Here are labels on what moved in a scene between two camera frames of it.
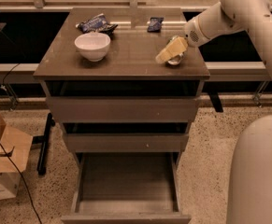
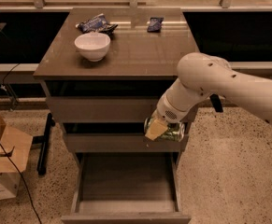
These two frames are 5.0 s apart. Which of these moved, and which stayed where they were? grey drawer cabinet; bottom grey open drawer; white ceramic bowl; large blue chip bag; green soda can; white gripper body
Moved: green soda can; white gripper body
Stayed: white ceramic bowl; bottom grey open drawer; grey drawer cabinet; large blue chip bag
